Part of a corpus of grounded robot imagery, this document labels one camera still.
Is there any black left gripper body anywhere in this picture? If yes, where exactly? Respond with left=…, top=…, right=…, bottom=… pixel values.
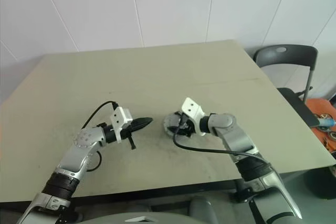
left=121, top=122, right=136, bottom=141

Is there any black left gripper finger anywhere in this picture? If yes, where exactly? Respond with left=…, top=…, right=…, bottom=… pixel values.
left=131, top=121, right=152, bottom=132
left=131, top=116, right=154, bottom=126

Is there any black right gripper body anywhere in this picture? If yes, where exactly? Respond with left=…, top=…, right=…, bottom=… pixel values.
left=179, top=119, right=198, bottom=138

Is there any small grey finned disc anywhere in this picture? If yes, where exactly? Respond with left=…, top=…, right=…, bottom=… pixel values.
left=163, top=111, right=184, bottom=131

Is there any grey rounded shape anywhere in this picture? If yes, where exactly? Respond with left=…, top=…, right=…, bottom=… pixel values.
left=188, top=194, right=219, bottom=224

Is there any grey robot torso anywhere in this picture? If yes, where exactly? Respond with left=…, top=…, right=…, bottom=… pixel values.
left=86, top=205, right=190, bottom=224

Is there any black folding chair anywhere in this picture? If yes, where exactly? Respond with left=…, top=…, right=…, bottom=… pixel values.
left=253, top=44, right=318, bottom=128

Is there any orange box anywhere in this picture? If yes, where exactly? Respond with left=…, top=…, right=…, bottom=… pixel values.
left=306, top=98, right=336, bottom=154

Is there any black bin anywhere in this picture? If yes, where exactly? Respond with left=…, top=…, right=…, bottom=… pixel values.
left=306, top=164, right=336, bottom=200

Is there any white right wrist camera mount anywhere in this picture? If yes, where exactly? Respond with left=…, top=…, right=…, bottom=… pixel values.
left=181, top=97, right=207, bottom=137

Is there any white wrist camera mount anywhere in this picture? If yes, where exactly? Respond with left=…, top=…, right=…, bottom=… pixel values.
left=181, top=97, right=207, bottom=137
left=110, top=106, right=133, bottom=144

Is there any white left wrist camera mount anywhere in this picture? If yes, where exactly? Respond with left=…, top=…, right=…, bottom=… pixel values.
left=110, top=106, right=133, bottom=144

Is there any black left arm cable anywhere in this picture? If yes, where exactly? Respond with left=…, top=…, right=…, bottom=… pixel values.
left=81, top=100, right=119, bottom=173

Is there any black table frame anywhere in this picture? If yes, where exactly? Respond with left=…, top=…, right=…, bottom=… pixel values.
left=72, top=178, right=253, bottom=204

